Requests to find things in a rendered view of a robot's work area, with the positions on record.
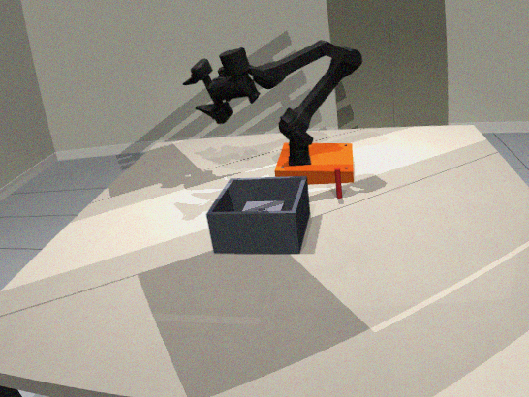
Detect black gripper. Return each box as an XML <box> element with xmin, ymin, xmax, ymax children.
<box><xmin>183</xmin><ymin>58</ymin><xmax>233</xmax><ymax>124</ymax></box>

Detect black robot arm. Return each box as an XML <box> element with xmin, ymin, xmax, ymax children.
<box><xmin>213</xmin><ymin>40</ymin><xmax>362</xmax><ymax>166</ymax></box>

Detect dark red peg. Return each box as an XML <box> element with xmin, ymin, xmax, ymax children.
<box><xmin>334</xmin><ymin>168</ymin><xmax>342</xmax><ymax>199</ymax></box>

